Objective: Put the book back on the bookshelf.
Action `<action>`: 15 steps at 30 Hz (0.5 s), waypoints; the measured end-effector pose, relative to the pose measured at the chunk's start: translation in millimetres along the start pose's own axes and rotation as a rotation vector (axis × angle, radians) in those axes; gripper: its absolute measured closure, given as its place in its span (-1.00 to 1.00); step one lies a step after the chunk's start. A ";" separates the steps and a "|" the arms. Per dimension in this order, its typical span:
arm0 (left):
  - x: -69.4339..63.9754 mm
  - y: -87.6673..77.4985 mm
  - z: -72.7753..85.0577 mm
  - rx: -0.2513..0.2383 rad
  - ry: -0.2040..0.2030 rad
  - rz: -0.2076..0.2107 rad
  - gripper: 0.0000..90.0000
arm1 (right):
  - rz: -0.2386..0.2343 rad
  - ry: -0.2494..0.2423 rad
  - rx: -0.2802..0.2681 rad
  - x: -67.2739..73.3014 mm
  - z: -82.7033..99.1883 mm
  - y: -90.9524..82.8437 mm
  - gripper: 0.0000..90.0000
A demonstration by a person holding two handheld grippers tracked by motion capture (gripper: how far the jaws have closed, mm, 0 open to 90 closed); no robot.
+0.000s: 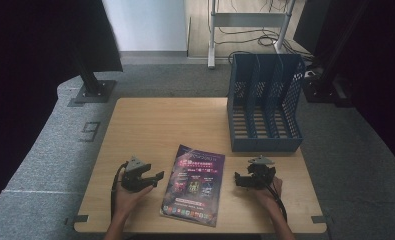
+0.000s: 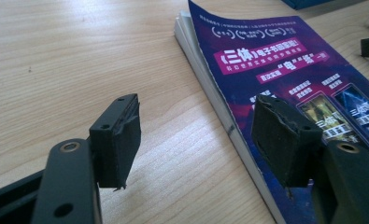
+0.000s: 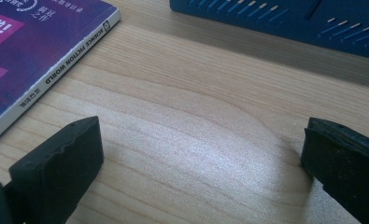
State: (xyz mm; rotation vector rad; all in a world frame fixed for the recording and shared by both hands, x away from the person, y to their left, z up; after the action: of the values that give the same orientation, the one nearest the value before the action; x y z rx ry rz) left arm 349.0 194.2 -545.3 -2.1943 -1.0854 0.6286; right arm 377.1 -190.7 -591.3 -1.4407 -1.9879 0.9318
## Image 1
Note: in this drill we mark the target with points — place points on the blue plastic file rack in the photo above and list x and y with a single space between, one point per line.
266 143

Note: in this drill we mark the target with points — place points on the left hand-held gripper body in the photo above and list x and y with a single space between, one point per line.
135 173

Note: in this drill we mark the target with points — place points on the purple magazine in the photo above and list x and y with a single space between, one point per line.
193 186

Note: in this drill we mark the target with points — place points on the white metal desk frame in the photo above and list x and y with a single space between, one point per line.
245 19

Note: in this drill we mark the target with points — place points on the person's right hand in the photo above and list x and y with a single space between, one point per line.
268 199

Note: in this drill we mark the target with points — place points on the black metal stand with base plate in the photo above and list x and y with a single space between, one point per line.
321 90
96 90

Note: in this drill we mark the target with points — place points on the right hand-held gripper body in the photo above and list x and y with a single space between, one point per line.
261 175

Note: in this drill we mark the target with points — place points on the grey metal table bracket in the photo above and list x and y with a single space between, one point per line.
80 219
321 219

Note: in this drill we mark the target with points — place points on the person's left hand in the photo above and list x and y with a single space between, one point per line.
126 201

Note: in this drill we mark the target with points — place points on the black curtain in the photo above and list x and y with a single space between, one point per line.
385 83
35 66

